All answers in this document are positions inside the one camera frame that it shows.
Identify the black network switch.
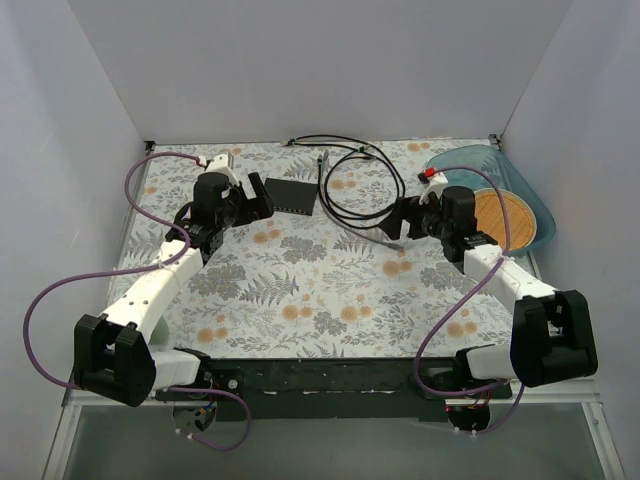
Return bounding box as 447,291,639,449
265,178,317,216

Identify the grey ethernet cable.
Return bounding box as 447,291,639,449
316,148,405,252

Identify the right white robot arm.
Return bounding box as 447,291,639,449
380,186,598,398

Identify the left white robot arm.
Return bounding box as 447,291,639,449
73,171,274,407

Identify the teal plastic tray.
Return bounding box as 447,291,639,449
425,144,556,256

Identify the round woven bamboo basket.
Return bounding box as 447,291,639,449
471,188,538,253

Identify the floral table mat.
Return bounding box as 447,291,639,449
133,139,512,358

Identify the green plastic cup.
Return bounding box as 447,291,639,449
149,317,170,348

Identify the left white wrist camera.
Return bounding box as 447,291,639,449
196,152,241,191

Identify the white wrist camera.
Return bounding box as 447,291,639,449
419,167,449,205
196,152,241,191

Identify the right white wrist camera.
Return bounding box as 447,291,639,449
419,167,449,205

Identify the black cable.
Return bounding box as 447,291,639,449
282,133,407,230

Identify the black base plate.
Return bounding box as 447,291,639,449
154,355,514,424

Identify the aluminium frame rail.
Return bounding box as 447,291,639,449
44,381,625,479

